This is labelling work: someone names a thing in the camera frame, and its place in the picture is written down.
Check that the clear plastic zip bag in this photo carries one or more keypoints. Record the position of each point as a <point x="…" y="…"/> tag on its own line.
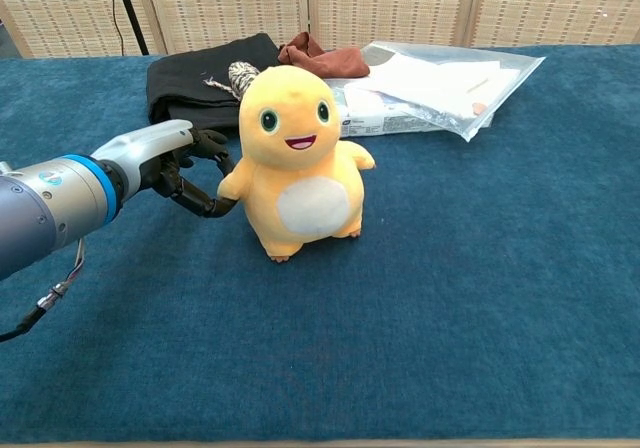
<point x="450" y="80"/>

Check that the blue table cloth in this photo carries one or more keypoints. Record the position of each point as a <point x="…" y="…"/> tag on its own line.
<point x="350" y="328"/>

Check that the brown crumpled cloth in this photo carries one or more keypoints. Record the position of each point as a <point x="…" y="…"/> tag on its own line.
<point x="327" y="60"/>

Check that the black folded cloth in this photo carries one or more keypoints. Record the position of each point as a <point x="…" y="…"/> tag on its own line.
<point x="195" y="88"/>

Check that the black stand pole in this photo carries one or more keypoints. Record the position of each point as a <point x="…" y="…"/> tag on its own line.
<point x="131" y="13"/>

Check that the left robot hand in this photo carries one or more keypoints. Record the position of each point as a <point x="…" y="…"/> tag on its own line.
<point x="150" y="153"/>

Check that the woven bamboo folding screen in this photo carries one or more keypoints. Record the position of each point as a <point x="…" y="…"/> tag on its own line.
<point x="350" y="5"/>

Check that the white printed package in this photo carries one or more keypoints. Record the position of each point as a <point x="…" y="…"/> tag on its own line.
<point x="380" y="120"/>

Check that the yellow plush toy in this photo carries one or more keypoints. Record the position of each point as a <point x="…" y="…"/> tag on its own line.
<point x="295" y="173"/>

